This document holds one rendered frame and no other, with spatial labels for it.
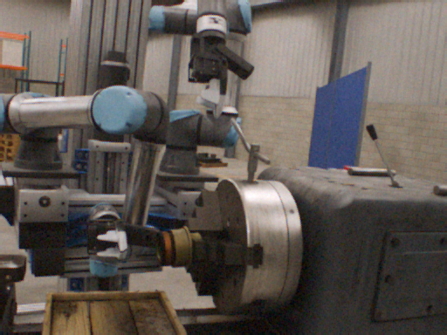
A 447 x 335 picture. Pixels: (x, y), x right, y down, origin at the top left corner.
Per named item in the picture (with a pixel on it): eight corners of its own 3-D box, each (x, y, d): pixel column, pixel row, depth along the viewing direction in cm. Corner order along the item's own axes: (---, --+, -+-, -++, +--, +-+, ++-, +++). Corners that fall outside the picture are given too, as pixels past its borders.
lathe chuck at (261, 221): (229, 276, 125) (244, 167, 117) (274, 338, 97) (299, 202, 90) (197, 277, 121) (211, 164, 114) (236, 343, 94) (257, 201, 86)
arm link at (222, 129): (200, 145, 171) (215, 1, 163) (239, 149, 171) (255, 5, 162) (195, 146, 159) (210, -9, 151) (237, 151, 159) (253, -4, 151)
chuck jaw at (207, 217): (230, 238, 108) (223, 194, 114) (237, 229, 104) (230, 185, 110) (184, 237, 104) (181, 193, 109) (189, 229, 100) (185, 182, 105)
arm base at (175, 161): (153, 167, 168) (154, 141, 167) (189, 169, 177) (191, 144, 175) (167, 174, 156) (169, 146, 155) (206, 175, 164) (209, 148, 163)
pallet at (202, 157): (206, 163, 1420) (207, 151, 1414) (227, 167, 1382) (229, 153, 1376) (182, 164, 1316) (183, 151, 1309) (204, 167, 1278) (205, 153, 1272)
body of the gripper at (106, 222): (87, 256, 97) (85, 242, 108) (127, 256, 100) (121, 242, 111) (88, 223, 96) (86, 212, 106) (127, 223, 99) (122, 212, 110)
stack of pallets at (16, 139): (50, 163, 1024) (51, 132, 1013) (67, 168, 973) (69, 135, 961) (-4, 163, 924) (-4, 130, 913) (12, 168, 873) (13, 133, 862)
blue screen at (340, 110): (286, 190, 1002) (299, 84, 966) (322, 194, 1007) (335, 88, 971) (317, 236, 596) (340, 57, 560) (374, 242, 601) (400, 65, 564)
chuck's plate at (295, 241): (241, 276, 126) (257, 167, 119) (288, 338, 99) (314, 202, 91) (229, 276, 125) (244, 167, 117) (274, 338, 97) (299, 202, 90)
